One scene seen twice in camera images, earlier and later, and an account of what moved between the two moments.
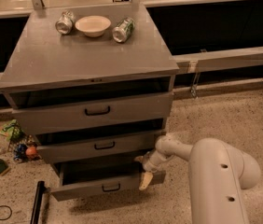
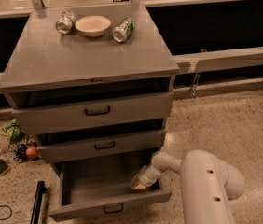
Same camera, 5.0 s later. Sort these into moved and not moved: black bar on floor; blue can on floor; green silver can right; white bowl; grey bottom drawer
Moved: grey bottom drawer
Not moved: green silver can right; white bowl; blue can on floor; black bar on floor
